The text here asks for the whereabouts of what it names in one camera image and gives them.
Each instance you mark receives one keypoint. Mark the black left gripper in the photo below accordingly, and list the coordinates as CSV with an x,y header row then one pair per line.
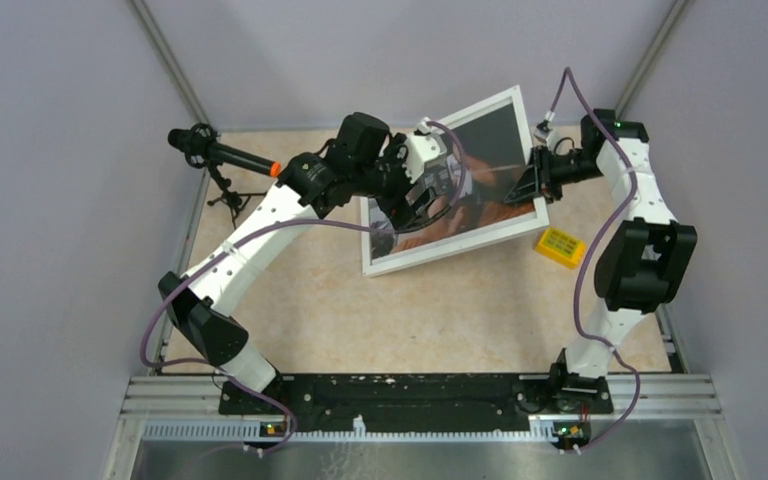
x,y
395,208

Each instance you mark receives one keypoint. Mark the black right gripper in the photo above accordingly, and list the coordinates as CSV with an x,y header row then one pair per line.
x,y
537,178

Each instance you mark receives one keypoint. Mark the white wooden picture frame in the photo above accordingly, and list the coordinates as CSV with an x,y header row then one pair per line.
x,y
497,140

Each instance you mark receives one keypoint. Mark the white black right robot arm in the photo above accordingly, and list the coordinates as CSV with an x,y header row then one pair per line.
x,y
647,249

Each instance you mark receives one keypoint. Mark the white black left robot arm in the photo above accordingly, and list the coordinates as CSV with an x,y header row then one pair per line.
x,y
364,159

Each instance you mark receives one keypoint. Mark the yellow green toy window block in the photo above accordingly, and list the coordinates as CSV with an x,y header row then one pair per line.
x,y
561,247

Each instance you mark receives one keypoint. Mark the black tripod microphone stand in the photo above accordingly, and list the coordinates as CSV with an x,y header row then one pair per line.
x,y
235,201

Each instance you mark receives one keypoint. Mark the black microphone orange tip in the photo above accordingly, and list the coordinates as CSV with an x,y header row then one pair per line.
x,y
201,150

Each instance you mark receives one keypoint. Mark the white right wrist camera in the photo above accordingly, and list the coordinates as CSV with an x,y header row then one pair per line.
x,y
544,134

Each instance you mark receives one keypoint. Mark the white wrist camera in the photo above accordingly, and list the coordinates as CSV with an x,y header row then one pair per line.
x,y
423,147
544,134

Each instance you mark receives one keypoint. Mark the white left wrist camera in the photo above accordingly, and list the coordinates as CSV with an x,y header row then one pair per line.
x,y
423,147

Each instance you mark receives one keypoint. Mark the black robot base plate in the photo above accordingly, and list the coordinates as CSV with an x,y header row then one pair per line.
x,y
419,403

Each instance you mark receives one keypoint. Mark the aluminium front rail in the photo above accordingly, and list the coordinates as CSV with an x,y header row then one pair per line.
x,y
664,426

